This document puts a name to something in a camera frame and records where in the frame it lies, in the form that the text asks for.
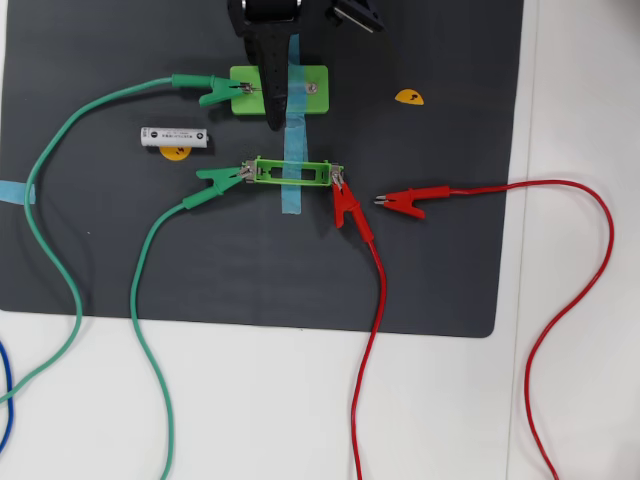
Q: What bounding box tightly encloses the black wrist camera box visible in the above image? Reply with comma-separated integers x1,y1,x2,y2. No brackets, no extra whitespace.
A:
327,0,387,34

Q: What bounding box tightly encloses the black textured work mat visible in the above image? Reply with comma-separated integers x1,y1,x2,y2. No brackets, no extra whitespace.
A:
0,0,526,339

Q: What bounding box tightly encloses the short blue tape piece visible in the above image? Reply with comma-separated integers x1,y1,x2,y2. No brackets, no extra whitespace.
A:
0,180,37,206

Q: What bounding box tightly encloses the green lead cable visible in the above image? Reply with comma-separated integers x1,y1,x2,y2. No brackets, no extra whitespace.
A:
0,75,176,405
129,202,187,480

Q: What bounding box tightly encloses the green alligator clip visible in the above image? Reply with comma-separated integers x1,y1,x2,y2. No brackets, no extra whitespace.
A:
171,73,254,108
182,164,251,211

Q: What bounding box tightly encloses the light green bulb holder block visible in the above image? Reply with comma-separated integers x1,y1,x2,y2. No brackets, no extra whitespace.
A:
229,64,330,117

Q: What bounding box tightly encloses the red alligator clip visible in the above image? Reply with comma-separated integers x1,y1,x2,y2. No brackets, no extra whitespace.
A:
329,169,376,244
372,185,451,220

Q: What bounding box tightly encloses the white AA battery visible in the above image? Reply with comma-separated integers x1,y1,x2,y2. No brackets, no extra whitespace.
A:
139,126,209,150

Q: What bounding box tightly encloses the red lead cable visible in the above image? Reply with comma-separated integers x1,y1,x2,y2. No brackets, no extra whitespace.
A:
447,179,616,480
351,239,388,480

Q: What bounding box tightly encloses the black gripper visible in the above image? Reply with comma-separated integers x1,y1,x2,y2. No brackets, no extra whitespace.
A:
227,0,302,133

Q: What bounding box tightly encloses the blue cable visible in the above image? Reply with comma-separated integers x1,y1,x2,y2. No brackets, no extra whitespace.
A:
0,340,15,451

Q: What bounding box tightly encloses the light green battery holder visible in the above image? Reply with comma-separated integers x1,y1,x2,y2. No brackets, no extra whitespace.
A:
242,156,344,189

